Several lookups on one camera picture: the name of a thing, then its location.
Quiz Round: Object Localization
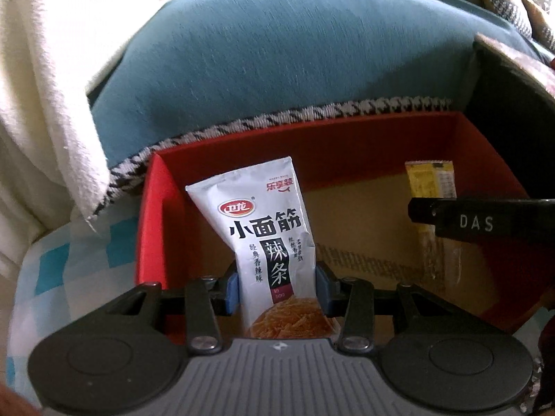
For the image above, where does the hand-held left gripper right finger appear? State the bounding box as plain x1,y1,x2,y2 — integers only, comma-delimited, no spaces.
316,261,460,355

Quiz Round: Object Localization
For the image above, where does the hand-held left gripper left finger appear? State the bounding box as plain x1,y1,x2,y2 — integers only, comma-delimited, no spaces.
93,262,240,356

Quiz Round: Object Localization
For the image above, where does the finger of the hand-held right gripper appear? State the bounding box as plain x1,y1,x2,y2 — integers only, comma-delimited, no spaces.
408,197,555,240

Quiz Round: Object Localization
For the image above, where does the yellow snack packet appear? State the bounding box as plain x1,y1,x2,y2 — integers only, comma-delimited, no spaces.
404,160,458,282

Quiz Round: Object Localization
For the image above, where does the white snack packet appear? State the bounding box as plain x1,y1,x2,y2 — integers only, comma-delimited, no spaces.
185,155,341,341

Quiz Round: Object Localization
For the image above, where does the red cardboard box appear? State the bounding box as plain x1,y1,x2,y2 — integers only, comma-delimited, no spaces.
134,110,543,347

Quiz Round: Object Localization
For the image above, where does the dark table with marble top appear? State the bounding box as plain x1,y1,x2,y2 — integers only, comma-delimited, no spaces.
462,32,555,200

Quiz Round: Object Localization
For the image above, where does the blue checkered mat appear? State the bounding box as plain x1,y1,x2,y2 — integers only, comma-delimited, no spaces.
0,199,150,399

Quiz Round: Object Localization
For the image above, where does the teal sofa cushion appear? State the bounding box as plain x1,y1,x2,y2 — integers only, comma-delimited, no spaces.
87,0,555,209

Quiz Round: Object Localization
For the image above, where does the white towel blanket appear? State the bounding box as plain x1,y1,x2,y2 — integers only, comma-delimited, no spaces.
0,0,187,235

